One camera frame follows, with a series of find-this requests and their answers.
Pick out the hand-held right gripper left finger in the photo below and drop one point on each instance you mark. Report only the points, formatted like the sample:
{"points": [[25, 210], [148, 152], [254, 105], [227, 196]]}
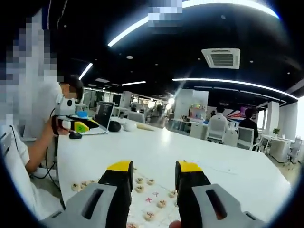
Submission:
{"points": [[95, 206]]}

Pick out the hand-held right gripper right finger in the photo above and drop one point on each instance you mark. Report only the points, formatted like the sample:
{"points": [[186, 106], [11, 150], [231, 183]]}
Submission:
{"points": [[209, 209]]}

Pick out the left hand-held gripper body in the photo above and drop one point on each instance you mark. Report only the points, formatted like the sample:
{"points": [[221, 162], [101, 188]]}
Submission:
{"points": [[65, 108]]}

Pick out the set of placed chess pieces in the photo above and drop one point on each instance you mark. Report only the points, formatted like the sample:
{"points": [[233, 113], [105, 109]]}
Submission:
{"points": [[162, 203]]}

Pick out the white paper chessboard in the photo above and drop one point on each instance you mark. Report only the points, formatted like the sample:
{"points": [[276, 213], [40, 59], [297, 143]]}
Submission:
{"points": [[142, 202]]}

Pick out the person's left hand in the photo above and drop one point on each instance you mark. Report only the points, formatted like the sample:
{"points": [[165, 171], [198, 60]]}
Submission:
{"points": [[53, 128]]}

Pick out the person's right hand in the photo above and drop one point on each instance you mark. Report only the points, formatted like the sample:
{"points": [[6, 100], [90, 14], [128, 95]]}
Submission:
{"points": [[177, 225]]}

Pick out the black computer mouse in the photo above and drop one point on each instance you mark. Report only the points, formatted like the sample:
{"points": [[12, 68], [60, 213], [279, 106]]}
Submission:
{"points": [[75, 135]]}

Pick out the blue plastic box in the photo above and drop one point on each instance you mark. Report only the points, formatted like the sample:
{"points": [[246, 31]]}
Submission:
{"points": [[81, 114]]}

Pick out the open laptop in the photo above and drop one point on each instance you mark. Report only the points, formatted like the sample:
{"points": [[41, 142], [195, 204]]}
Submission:
{"points": [[104, 116]]}

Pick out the black round pouch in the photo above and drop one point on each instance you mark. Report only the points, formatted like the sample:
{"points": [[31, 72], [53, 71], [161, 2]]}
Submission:
{"points": [[114, 126]]}

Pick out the person's head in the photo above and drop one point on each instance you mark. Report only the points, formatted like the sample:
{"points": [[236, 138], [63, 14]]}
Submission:
{"points": [[76, 83]]}

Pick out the white rounded object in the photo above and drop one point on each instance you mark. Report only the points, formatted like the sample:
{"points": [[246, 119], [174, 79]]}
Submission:
{"points": [[129, 126]]}

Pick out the short ceiling light bar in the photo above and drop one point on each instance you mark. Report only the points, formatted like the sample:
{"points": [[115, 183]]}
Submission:
{"points": [[85, 71], [133, 83]]}

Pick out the wooden rolling pin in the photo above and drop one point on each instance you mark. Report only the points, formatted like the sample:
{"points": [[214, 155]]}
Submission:
{"points": [[149, 127]]}

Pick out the white gaming chair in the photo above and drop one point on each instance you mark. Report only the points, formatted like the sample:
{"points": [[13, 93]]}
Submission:
{"points": [[217, 135]]}

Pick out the person in white shirt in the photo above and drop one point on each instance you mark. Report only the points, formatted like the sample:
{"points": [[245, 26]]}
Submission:
{"points": [[19, 185]]}

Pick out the shelf of colourful items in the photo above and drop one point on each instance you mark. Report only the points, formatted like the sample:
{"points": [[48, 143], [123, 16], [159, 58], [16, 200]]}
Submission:
{"points": [[197, 111]]}

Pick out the wide ceiling light strip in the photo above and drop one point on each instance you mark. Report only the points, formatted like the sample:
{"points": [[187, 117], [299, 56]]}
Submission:
{"points": [[128, 31]]}

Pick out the small potted plant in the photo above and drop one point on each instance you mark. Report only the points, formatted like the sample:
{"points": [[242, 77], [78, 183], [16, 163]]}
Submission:
{"points": [[276, 131]]}

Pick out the white mesh office chair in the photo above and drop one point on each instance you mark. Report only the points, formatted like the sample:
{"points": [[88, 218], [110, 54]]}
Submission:
{"points": [[294, 148]]}

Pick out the thin ceiling light strip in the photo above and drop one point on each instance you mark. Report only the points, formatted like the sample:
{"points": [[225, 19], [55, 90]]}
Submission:
{"points": [[213, 81]]}

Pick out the ceiling air conditioner vent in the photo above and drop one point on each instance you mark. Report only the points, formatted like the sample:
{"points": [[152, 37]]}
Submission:
{"points": [[222, 58]]}

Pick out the purple wall screen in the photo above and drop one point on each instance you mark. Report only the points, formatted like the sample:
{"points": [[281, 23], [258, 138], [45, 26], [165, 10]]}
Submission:
{"points": [[244, 112]]}

